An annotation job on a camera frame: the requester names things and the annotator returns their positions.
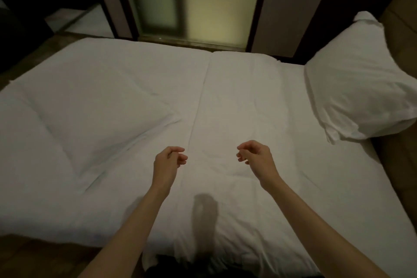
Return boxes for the person's left hand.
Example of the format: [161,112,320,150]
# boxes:
[152,146,188,190]

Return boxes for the white duvet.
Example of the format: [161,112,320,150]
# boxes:
[0,37,417,278]

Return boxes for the brown padded headboard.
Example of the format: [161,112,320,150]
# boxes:
[371,0,417,223]

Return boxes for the person's left forearm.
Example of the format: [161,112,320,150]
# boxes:
[78,185,170,278]

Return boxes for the white pillow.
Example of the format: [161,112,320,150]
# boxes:
[20,60,182,174]
[304,11,417,145]

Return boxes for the person's right forearm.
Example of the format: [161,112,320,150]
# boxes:
[259,175,391,278]

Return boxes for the frosted glass door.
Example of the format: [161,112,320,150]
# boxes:
[117,0,273,51]

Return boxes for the person's right hand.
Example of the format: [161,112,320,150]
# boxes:
[236,140,281,188]

